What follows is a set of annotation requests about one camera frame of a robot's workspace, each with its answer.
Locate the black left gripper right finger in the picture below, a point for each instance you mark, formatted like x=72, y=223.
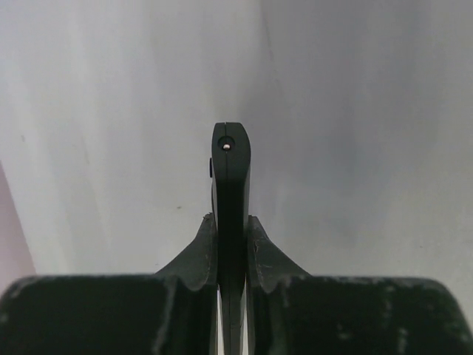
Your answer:
x=293, y=312

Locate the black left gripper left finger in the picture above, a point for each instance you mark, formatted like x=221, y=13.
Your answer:
x=173, y=311

